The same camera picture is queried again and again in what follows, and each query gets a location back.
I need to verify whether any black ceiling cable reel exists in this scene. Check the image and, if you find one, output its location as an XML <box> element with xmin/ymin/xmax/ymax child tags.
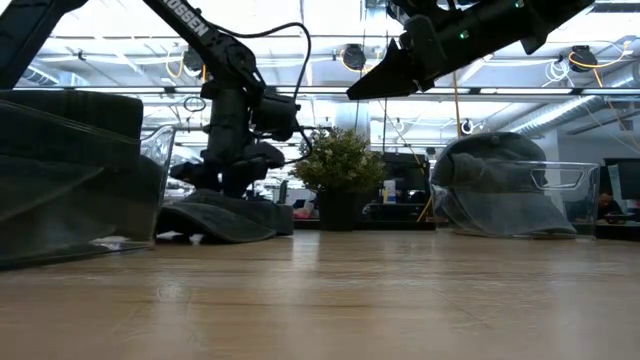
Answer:
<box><xmin>569</xmin><ymin>44</ymin><xmax>599</xmax><ymax>74</ymax></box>
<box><xmin>342</xmin><ymin>43</ymin><xmax>368</xmax><ymax>71</ymax></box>

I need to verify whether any silver ceiling duct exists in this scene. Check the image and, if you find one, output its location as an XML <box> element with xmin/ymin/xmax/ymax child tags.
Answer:
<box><xmin>499</xmin><ymin>62</ymin><xmax>640</xmax><ymax>136</ymax></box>

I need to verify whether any small potted green plant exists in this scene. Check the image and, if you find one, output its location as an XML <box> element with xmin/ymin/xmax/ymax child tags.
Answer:
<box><xmin>289</xmin><ymin>127</ymin><xmax>387</xmax><ymax>232</ymax></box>

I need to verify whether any grey baseball cap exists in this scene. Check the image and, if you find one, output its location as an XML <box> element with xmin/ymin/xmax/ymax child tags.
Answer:
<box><xmin>430</xmin><ymin>131</ymin><xmax>549</xmax><ymax>196</ymax></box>
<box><xmin>438</xmin><ymin>169</ymin><xmax>580</xmax><ymax>237</ymax></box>

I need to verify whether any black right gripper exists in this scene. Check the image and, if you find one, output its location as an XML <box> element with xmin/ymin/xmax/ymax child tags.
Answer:
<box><xmin>346</xmin><ymin>0</ymin><xmax>471</xmax><ymax>101</ymax></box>

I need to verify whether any clear plastic bin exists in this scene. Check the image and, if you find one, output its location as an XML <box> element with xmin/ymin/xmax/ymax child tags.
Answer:
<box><xmin>429</xmin><ymin>159</ymin><xmax>601</xmax><ymax>239</ymax></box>
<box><xmin>0</xmin><ymin>97</ymin><xmax>177</xmax><ymax>270</ymax></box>

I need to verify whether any black monitor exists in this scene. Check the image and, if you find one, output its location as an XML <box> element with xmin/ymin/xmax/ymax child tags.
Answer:
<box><xmin>602</xmin><ymin>158</ymin><xmax>640</xmax><ymax>202</ymax></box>

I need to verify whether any person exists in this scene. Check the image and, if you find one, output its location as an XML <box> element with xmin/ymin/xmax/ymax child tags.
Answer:
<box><xmin>569</xmin><ymin>189</ymin><xmax>626</xmax><ymax>225</ymax></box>

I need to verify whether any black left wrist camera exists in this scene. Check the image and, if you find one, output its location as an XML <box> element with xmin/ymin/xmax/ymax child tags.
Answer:
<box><xmin>251</xmin><ymin>91</ymin><xmax>302</xmax><ymax>144</ymax></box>

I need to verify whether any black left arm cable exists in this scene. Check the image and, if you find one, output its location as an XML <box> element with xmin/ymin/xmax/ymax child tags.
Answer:
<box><xmin>209</xmin><ymin>22</ymin><xmax>315</xmax><ymax>166</ymax></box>

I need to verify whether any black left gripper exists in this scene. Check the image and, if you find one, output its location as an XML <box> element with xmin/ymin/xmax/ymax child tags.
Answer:
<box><xmin>169</xmin><ymin>92</ymin><xmax>287</xmax><ymax>200</ymax></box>

